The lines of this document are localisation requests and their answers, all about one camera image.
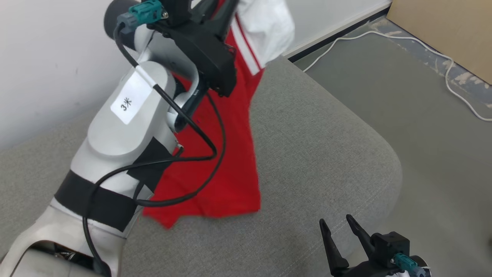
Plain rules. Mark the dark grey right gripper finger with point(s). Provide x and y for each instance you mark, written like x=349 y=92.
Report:
x=332 y=250
x=361 y=234

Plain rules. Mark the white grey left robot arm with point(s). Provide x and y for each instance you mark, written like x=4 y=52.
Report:
x=115 y=150

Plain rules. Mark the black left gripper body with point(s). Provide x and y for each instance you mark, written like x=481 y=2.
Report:
x=211 y=61

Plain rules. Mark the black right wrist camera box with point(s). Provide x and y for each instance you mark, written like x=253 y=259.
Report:
x=388 y=246

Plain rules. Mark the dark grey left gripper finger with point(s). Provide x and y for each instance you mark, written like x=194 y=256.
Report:
x=228 y=17
x=205 y=13

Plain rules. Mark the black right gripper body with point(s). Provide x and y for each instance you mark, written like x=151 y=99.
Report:
x=365 y=270

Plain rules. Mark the white paper label sticker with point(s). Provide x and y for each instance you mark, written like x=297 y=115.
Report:
x=130 y=98

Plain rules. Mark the red jersey white sleeves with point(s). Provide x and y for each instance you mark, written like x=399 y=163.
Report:
x=226 y=173

